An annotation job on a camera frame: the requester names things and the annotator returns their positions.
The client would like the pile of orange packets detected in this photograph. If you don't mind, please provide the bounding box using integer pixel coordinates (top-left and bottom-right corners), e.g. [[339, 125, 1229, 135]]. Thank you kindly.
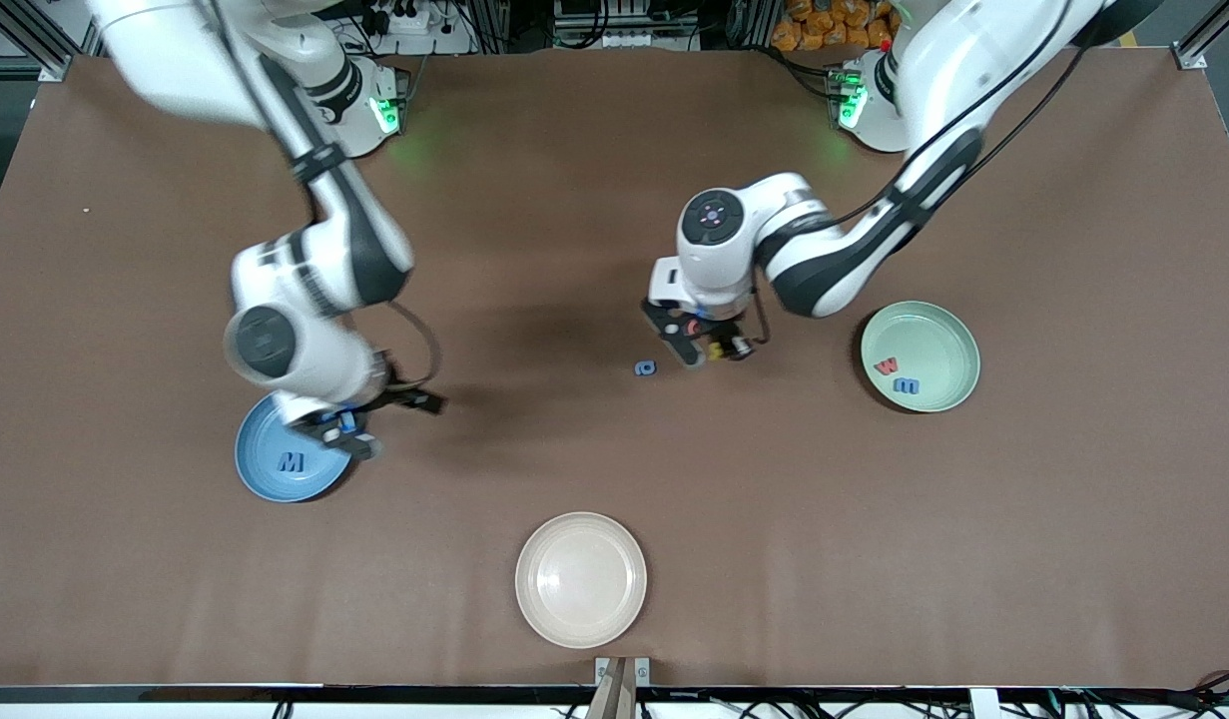
[[771, 0, 900, 53]]

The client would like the blue plate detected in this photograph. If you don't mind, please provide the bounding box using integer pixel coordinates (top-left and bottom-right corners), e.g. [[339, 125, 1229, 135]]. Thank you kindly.
[[234, 392, 360, 503]]

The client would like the aluminium frame profile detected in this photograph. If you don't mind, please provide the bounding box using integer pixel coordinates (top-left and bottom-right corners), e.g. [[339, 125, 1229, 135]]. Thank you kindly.
[[1178, 0, 1229, 61], [0, 0, 111, 83]]

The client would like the bundle of black cables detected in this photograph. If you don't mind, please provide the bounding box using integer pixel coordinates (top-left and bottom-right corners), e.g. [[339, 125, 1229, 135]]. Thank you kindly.
[[1053, 669, 1229, 719]]

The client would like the metal table edge bracket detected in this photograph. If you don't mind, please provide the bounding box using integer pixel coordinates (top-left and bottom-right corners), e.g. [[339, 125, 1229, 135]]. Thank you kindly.
[[594, 656, 651, 688]]

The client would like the white power strip with plugs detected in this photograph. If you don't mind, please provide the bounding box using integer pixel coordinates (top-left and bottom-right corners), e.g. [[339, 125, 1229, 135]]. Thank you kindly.
[[359, 0, 447, 39]]

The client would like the cream plate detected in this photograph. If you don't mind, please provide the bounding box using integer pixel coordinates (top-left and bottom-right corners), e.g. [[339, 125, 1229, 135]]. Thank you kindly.
[[514, 511, 648, 649]]

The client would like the black camera cable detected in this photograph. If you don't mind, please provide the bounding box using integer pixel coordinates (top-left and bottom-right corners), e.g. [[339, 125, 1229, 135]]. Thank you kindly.
[[205, 0, 442, 392], [744, 0, 1089, 349]]

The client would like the green plate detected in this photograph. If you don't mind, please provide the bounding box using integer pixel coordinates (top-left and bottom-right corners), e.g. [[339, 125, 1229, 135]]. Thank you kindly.
[[860, 301, 981, 413]]

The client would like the wooden stick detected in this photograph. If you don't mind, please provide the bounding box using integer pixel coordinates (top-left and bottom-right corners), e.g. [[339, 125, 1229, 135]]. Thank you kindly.
[[586, 659, 637, 719]]

